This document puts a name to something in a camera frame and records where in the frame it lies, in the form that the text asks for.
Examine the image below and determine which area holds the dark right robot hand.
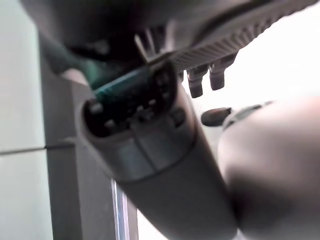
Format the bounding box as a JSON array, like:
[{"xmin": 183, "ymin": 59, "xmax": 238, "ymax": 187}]
[{"xmin": 79, "ymin": 61, "xmax": 320, "ymax": 240}]

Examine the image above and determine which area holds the green drink bottle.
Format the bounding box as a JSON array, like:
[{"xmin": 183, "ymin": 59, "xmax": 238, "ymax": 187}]
[{"xmin": 91, "ymin": 67, "xmax": 154, "ymax": 101}]

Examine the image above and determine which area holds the small dark oval object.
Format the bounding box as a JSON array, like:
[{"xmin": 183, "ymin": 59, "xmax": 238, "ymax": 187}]
[{"xmin": 201, "ymin": 107, "xmax": 233, "ymax": 126}]

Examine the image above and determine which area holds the grey ribbed robot body part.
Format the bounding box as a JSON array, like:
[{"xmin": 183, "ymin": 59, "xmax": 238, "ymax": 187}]
[{"xmin": 134, "ymin": 0, "xmax": 312, "ymax": 99}]

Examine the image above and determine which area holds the grey vertical post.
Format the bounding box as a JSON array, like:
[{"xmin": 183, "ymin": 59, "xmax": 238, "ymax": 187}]
[{"xmin": 37, "ymin": 32, "xmax": 140, "ymax": 240}]

